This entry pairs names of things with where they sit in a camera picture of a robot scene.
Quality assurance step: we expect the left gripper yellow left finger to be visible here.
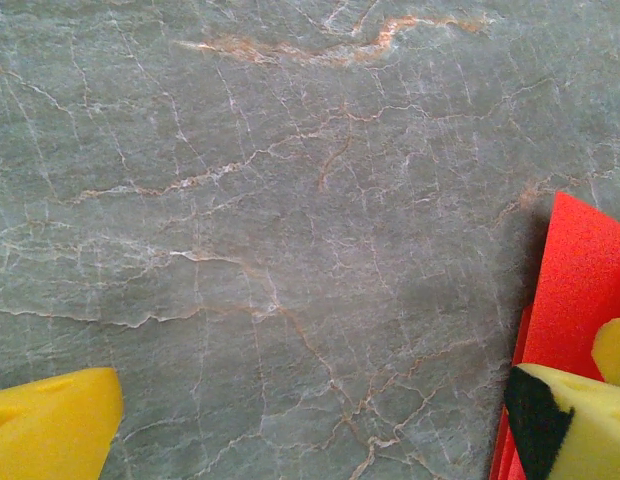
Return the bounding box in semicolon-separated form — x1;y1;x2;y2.
0;367;125;480

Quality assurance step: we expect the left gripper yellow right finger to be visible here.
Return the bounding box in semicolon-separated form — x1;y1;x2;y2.
503;363;620;480

